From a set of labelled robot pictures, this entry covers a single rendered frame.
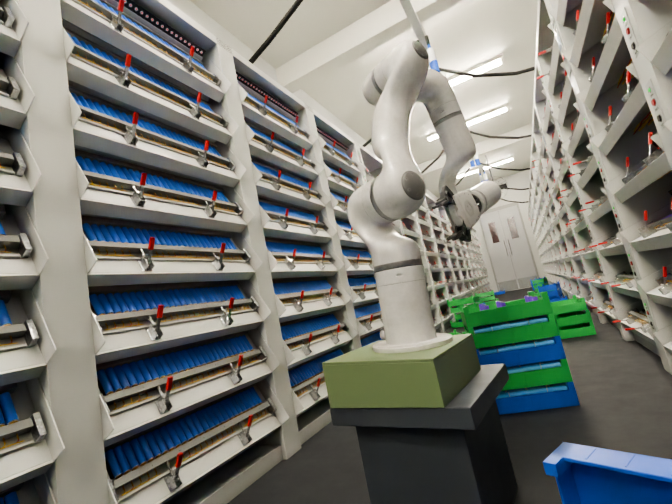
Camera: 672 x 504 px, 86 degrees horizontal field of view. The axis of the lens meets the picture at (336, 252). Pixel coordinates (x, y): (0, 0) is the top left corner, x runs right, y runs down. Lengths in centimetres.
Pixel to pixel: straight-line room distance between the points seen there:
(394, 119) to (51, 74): 87
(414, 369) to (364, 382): 12
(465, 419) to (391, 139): 64
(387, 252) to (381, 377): 28
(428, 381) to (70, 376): 76
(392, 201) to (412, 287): 20
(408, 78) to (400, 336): 65
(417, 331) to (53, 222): 87
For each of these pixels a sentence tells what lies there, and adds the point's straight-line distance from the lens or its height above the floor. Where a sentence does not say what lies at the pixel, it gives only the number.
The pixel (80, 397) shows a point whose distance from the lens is 101.
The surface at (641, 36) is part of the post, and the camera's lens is 125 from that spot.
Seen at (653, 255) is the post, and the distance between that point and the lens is 184.
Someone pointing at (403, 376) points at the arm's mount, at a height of 34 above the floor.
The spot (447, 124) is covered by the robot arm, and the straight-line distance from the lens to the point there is 118.
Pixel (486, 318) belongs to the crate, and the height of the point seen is 34.
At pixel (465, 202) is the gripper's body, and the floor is 71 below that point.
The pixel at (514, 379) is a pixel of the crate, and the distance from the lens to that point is 153.
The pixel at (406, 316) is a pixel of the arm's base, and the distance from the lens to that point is 85.
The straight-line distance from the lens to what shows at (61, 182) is 109.
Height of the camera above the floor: 50
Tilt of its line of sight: 8 degrees up
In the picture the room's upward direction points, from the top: 12 degrees counter-clockwise
